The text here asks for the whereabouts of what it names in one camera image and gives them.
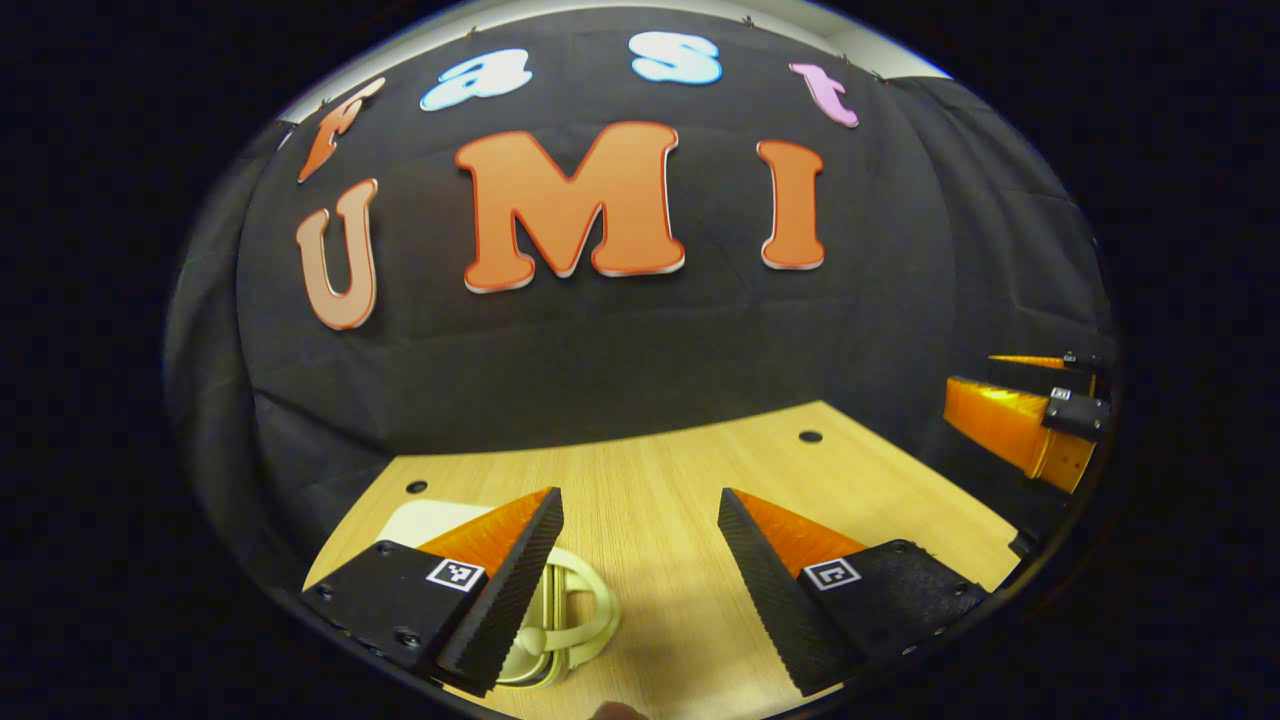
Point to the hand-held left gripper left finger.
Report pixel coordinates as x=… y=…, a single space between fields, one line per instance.
x=510 y=600

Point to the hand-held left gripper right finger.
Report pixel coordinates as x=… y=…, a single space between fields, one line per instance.
x=765 y=600

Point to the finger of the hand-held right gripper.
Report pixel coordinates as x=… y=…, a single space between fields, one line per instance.
x=1080 y=362
x=1075 y=415

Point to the pale yellow suitcase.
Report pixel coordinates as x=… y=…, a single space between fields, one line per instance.
x=430 y=520

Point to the black backdrop cloth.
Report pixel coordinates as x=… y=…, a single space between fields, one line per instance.
x=600 y=350

